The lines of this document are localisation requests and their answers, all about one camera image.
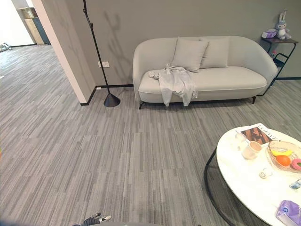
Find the large grey square cushion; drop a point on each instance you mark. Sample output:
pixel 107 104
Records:
pixel 188 53

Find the white round coffee table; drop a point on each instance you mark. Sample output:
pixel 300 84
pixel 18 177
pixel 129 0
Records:
pixel 244 188

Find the yellow banana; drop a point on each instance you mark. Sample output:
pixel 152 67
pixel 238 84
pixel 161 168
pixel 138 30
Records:
pixel 281 152

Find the black floor clothes rack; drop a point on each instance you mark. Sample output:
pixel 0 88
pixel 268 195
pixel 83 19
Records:
pixel 97 50

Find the dark robot body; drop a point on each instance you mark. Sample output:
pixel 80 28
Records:
pixel 117 224

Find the black metal side table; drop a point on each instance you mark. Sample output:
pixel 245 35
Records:
pixel 281 42

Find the white and grey floor device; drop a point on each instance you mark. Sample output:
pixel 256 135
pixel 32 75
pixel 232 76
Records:
pixel 4 47

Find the white wall socket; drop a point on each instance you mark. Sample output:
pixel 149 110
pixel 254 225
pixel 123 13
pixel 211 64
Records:
pixel 103 64

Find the wicker fruit basket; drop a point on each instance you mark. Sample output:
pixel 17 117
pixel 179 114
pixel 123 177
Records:
pixel 274 162

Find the clear drinking glass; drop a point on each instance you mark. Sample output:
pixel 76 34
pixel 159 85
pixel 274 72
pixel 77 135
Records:
pixel 240 137

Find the orange fruit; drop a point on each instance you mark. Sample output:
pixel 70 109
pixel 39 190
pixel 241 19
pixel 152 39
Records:
pixel 283 160

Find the blue transparent object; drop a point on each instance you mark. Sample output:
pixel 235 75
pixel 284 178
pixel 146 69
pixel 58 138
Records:
pixel 296 183

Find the small glass candle jar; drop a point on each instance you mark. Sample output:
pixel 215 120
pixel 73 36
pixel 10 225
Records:
pixel 263 174

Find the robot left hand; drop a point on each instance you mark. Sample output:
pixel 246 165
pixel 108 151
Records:
pixel 89 221

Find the pink donut toy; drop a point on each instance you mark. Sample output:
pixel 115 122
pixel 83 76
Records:
pixel 295 163

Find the magazine with dark cover photo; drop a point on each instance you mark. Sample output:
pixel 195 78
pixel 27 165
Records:
pixel 257 134

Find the purple plush bunny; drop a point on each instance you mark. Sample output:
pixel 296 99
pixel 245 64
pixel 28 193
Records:
pixel 282 29

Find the light grey garment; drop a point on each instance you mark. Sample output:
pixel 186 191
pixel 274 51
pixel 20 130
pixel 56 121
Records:
pixel 175 81

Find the cardboard box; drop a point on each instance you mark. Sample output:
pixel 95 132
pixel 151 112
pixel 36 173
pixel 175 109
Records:
pixel 27 12

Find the light grey sofa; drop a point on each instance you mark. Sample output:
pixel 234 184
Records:
pixel 235 78

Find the white mug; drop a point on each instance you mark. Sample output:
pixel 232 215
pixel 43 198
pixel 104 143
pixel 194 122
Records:
pixel 250 150

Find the wooden and dark cabinet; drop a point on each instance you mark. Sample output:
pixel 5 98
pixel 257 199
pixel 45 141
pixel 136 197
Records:
pixel 37 30

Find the purple tissue pack with flowers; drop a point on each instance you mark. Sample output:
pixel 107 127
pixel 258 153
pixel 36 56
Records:
pixel 270 33

